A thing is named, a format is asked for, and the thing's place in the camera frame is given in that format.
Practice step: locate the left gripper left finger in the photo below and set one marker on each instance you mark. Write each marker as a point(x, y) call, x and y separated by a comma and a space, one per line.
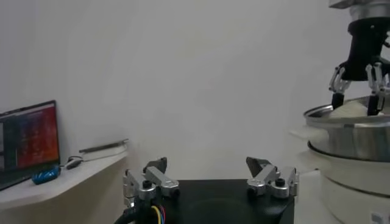
point(152, 182)

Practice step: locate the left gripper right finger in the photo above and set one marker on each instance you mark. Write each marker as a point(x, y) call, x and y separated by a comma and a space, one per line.
point(268, 182)

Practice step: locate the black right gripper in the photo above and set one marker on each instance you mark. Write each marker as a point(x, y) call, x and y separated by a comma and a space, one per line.
point(367, 51)

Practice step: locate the white steamed baozi bun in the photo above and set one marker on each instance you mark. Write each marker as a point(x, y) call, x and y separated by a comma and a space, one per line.
point(353, 109)

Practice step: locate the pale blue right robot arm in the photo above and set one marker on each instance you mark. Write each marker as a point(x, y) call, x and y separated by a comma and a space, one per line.
point(365, 9)

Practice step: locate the perforated steel steamer basket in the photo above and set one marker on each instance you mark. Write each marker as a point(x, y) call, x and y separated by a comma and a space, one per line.
point(350, 140)

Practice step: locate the flat black box device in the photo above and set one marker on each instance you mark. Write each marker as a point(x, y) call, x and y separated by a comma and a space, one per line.
point(103, 146)

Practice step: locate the white electric cooking pot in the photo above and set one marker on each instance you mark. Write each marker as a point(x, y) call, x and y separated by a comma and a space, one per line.
point(350, 188)

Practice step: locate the white side table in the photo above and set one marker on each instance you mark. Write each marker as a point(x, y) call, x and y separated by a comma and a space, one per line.
point(67, 182)

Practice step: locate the blue computer mouse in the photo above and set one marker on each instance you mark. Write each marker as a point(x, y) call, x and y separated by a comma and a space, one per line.
point(45, 176)

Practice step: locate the laptop screen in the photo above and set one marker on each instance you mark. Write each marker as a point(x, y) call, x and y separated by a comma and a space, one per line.
point(29, 143)

